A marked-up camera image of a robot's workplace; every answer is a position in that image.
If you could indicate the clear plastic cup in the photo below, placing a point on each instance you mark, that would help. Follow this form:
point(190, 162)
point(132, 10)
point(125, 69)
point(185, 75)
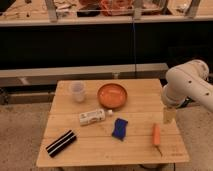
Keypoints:
point(77, 89)

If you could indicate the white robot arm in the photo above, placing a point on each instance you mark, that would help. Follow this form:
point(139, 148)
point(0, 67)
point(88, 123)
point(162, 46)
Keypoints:
point(186, 80)

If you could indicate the black striped box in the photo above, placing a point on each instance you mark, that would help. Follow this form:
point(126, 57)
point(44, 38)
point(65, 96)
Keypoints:
point(61, 143)

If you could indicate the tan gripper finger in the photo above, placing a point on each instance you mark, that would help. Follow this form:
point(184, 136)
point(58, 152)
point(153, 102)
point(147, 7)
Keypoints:
point(169, 115)

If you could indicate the white plastic bottle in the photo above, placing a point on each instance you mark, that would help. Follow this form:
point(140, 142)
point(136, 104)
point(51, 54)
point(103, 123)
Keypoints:
point(90, 117)

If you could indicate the wooden table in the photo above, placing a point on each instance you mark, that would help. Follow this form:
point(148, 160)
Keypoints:
point(95, 145)

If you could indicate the orange carrot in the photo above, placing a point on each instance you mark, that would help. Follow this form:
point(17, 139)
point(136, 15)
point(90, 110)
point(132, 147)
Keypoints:
point(156, 137)

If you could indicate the orange ceramic bowl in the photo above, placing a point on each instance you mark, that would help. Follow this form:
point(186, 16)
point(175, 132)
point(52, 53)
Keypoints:
point(112, 95)

